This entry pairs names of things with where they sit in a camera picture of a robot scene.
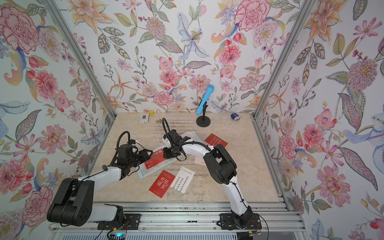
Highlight small blue cylinder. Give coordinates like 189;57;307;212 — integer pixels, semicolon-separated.
231;113;241;121

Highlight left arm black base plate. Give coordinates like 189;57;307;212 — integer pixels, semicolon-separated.
97;214;142;231

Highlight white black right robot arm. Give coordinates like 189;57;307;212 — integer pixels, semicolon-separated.
162;118;253;229

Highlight white playing card box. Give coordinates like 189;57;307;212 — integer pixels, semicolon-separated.
139;114;149;124

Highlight red card gold characters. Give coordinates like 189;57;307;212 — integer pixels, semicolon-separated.
146;150;167;170

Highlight red money card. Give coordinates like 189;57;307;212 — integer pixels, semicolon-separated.
205;134;228;147

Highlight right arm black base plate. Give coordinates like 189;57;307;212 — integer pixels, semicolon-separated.
216;214;262;231

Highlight aluminium corner post left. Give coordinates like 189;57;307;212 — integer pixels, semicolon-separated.
42;0;117;121

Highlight white card black text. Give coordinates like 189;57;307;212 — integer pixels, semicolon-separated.
171;167;195;194

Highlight cream card red top band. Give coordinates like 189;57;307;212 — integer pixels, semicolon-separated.
195;157;206;166

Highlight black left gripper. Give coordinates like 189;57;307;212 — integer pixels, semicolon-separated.
127;148;154;169

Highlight aluminium corner post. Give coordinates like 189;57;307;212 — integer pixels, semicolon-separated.
253;0;316;119
42;0;117;121

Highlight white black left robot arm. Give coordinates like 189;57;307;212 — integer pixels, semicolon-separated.
47;138;154;228

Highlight aluminium corner post right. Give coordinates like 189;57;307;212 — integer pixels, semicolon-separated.
253;0;316;119

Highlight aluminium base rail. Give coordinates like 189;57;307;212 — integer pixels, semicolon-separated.
47;201;310;240

